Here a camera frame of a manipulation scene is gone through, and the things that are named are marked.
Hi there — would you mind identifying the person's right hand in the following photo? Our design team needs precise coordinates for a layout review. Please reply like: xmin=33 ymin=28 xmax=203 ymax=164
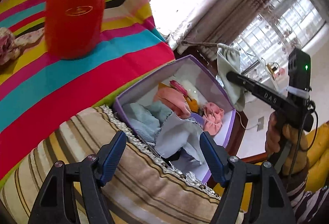
xmin=265 ymin=111 xmax=309 ymax=176

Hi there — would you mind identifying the lace window curtain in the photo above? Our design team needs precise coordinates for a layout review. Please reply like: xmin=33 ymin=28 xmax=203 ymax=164
xmin=167 ymin=0 xmax=328 ymax=81

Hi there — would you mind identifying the colourful striped tablecloth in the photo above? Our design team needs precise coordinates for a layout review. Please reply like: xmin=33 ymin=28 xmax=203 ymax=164
xmin=1 ymin=0 xmax=175 ymax=182

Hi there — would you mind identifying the black white checked cloth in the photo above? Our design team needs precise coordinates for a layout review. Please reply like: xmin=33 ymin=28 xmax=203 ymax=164
xmin=155 ymin=113 xmax=205 ymax=163

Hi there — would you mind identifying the red thermos flask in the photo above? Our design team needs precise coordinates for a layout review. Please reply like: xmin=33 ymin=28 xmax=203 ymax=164
xmin=45 ymin=0 xmax=105 ymax=60

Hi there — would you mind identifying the yellow sofa cushion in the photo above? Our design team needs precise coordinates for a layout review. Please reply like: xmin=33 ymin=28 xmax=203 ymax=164
xmin=213 ymin=120 xmax=329 ymax=212

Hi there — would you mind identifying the pink fleece hat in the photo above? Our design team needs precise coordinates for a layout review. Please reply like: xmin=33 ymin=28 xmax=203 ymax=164
xmin=153 ymin=87 xmax=191 ymax=119

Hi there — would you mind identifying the grey green cloth pouch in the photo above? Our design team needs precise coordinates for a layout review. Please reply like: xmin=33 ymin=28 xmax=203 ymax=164
xmin=217 ymin=43 xmax=245 ymax=111

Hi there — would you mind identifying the purple cardboard box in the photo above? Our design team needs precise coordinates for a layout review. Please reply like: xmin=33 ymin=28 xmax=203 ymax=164
xmin=113 ymin=55 xmax=236 ymax=183

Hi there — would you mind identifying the floral white cloth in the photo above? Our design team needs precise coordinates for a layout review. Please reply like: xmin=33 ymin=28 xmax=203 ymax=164
xmin=0 ymin=27 xmax=44 ymax=66

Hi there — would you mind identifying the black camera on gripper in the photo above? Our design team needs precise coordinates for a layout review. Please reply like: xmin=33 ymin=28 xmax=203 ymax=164
xmin=287 ymin=48 xmax=311 ymax=107

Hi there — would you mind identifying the peach pink scrunched cloth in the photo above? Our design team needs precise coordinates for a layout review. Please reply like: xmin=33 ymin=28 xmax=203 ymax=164
xmin=202 ymin=103 xmax=225 ymax=136

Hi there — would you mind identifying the light blue towel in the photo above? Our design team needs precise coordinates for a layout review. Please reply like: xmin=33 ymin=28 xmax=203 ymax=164
xmin=123 ymin=101 xmax=173 ymax=145

